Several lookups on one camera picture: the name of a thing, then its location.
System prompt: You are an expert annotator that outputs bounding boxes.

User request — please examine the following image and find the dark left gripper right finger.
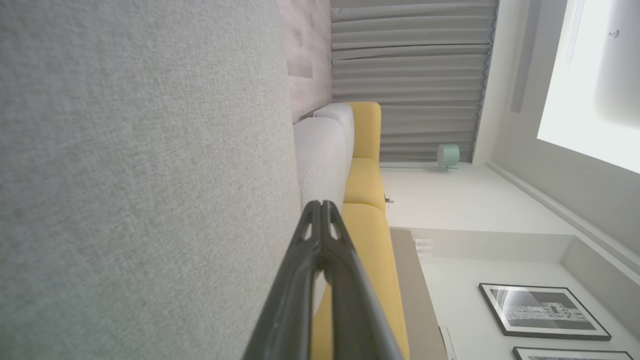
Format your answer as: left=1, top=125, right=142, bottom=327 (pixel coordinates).
left=320, top=200, right=403, bottom=360

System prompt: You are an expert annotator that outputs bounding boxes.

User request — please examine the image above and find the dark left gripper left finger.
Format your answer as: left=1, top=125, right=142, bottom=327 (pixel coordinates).
left=242, top=200, right=325, bottom=360

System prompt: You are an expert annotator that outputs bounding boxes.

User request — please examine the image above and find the yellow sofa backrest cushion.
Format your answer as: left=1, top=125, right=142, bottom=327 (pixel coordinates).
left=343, top=157, right=388, bottom=213
left=347, top=101, right=382, bottom=161
left=310, top=202, right=411, bottom=360

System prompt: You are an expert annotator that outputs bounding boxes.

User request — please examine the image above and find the beige sofa side panel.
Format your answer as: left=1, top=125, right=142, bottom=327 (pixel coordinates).
left=390, top=229, right=448, bottom=360

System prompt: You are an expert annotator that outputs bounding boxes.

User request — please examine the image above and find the grey sofa seat cushion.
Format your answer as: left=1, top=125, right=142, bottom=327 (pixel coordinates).
left=293, top=117, right=348, bottom=213
left=313, top=102, right=356, bottom=173

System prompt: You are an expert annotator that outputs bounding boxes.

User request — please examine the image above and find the large black framed picture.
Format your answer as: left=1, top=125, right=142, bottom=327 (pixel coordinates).
left=478, top=283, right=612, bottom=342

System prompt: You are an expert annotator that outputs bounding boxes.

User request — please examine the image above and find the mint green round lamp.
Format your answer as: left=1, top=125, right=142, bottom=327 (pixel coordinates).
left=436, top=144, right=461, bottom=172

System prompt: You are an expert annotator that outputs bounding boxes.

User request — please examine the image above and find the large grey sofa seat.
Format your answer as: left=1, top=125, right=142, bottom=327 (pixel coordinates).
left=0, top=0, right=303, bottom=360

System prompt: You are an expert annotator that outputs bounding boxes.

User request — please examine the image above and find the grey pleated curtain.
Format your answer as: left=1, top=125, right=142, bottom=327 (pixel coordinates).
left=330, top=0, right=499, bottom=163

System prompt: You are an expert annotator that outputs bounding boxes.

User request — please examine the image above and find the white wall vent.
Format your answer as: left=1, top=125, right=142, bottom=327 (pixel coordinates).
left=414, top=238, right=435, bottom=264

